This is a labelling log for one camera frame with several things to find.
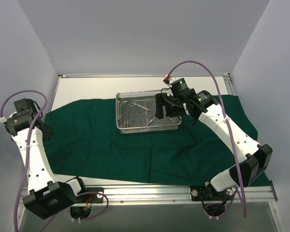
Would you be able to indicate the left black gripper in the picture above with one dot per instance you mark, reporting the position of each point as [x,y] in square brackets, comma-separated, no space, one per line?
[46,131]

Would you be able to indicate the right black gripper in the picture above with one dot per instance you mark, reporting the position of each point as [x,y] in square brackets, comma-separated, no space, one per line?
[160,106]

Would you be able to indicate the green surgical cloth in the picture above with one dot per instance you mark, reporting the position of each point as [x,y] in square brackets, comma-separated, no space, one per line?
[86,142]

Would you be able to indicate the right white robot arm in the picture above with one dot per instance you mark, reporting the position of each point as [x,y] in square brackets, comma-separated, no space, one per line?
[251,158]

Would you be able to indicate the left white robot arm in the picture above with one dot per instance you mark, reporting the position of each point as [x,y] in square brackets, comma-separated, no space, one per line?
[46,195]

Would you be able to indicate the silver surgical scissors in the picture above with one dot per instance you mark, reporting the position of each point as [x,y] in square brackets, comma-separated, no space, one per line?
[138,105]

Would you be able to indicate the silver forceps centre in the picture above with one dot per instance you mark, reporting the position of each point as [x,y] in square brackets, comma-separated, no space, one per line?
[147,117]

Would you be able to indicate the silver forceps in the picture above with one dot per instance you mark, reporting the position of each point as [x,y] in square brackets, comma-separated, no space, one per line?
[126,121]
[147,117]

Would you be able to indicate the metal mesh instrument tray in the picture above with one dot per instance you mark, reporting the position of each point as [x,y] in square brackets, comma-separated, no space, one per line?
[147,99]

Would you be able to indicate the silver forceps left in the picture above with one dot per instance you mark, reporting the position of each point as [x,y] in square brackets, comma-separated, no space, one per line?
[126,121]

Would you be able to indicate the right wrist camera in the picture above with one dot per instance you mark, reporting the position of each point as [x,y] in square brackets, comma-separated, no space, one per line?
[180,89]

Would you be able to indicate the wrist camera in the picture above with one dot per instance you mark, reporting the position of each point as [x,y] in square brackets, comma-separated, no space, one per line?
[24,105]
[180,89]

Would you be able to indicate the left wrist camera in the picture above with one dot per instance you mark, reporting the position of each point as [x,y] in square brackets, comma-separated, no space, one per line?
[24,105]

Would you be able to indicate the aluminium right side rail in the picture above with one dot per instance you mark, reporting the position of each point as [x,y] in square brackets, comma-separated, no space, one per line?
[228,84]

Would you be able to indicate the aluminium rail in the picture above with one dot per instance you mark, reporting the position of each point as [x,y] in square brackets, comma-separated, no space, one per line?
[130,193]
[228,84]

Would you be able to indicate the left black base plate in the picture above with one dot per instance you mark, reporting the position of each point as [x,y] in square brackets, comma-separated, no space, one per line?
[90,195]

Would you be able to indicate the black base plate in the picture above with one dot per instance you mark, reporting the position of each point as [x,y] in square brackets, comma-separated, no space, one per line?
[208,193]
[90,195]

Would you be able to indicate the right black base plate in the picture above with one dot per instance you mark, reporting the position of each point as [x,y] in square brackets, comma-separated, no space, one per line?
[208,193]

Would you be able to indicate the aluminium front rail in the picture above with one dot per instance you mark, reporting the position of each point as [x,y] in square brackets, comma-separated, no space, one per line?
[130,193]

